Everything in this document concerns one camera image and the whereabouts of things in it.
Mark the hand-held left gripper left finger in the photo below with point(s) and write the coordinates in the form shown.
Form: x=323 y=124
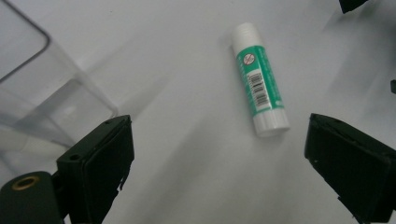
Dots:
x=96 y=168

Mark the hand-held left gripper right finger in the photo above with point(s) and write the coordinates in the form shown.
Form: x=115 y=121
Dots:
x=355 y=168

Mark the clear plastic pen holder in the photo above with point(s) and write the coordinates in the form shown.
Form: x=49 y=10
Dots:
x=46 y=93

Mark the green and white glue stick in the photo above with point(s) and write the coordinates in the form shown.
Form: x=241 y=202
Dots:
x=258 y=77

